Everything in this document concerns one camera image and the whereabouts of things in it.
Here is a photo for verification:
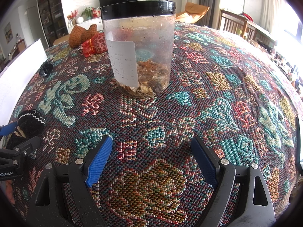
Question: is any red flower bouquet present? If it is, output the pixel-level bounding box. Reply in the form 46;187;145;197
67;9;79;27

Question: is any clear plastic jar black lid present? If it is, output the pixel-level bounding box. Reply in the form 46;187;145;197
100;0;177;98

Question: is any white cardboard box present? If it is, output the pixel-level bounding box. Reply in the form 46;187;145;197
0;38;48;123

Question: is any white television cabinet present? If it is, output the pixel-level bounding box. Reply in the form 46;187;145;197
67;16;105;32

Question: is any dark glass display cabinet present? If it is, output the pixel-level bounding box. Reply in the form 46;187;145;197
36;0;69;46

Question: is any red leopard print pouch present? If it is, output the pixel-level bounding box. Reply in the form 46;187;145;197
82;32;107;58

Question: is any grey curtain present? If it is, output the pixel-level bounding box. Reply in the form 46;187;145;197
200;0;222;28

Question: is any small black soft item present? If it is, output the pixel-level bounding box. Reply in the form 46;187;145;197
39;62;54;77

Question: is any framed wall painting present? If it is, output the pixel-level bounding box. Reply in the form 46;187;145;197
3;22;13;44

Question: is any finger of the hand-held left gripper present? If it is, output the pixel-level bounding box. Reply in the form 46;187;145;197
0;136;42;162
0;122;19;137

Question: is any black knitted toy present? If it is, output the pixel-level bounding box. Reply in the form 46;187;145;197
6;109;45;152

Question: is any colourful woven blanket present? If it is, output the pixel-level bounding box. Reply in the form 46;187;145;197
0;21;303;227

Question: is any orange lounge chair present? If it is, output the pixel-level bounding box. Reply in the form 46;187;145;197
175;2;210;24

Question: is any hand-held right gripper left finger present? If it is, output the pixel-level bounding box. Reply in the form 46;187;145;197
27;135;113;227

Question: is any wooden slatted chair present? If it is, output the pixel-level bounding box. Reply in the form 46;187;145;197
220;9;249;37
244;20;277;48

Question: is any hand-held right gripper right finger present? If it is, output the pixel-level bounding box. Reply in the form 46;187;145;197
191;136;276;227

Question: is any brown knitted hat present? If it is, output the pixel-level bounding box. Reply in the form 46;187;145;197
69;24;98;48

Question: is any green potted plant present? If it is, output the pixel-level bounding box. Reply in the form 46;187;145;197
82;7;93;20

